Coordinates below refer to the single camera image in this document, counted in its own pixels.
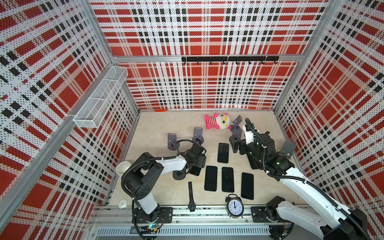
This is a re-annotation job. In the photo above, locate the black phone purple case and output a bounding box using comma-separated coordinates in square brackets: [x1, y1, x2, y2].
[204, 166, 218, 192]

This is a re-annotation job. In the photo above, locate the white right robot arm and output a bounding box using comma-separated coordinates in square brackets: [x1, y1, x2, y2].
[229, 130, 370, 240]

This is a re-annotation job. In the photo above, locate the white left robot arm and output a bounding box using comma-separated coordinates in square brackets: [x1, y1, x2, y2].
[121, 140, 207, 215]

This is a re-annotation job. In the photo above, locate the grey phone stand middle back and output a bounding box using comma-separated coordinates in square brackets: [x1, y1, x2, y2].
[192, 127, 204, 145]

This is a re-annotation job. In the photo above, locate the grey phone stand front left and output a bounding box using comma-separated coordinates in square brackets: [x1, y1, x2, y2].
[173, 171, 187, 181]

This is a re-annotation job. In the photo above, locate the grey phone stand far right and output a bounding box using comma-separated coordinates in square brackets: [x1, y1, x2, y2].
[279, 141, 297, 160]

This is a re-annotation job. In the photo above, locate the grey phone stand back left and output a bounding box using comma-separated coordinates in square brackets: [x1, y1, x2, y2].
[167, 133, 180, 151]

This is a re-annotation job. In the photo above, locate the grey phone stand centre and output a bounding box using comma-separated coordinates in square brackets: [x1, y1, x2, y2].
[230, 125, 243, 140]

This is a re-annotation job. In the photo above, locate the pink striped plush toy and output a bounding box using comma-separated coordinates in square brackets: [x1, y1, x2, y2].
[204, 113, 232, 130]

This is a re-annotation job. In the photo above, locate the black wrist watch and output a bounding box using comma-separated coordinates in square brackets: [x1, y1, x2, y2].
[188, 182, 196, 212]

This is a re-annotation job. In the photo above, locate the black alarm clock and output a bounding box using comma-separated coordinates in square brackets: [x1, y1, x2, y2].
[225, 194, 245, 219]

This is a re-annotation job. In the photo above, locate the white cup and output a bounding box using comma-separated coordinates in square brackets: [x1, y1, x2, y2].
[116, 161, 131, 177]

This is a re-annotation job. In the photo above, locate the white round puck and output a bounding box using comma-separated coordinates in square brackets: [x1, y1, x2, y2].
[118, 199, 128, 209]

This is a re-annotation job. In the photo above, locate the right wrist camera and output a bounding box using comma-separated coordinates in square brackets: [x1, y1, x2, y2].
[243, 125, 255, 145]

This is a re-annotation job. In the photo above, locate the black wall hook rail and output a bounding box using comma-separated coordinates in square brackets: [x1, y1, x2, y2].
[181, 56, 280, 63]

